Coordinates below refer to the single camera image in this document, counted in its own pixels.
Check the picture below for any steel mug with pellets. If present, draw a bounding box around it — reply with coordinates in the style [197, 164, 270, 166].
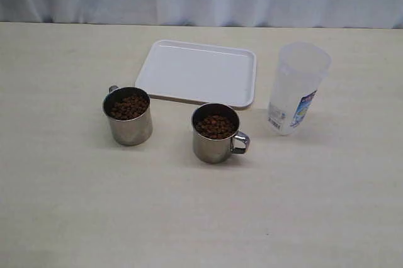
[103, 86, 153, 146]

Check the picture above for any clear plastic container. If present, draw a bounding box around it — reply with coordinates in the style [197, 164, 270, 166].
[268, 42, 331, 136]

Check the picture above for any white plastic tray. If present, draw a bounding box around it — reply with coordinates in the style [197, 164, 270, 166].
[134, 40, 257, 109]

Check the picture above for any steel mug with handle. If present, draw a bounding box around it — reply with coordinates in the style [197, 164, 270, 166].
[191, 103, 251, 164]

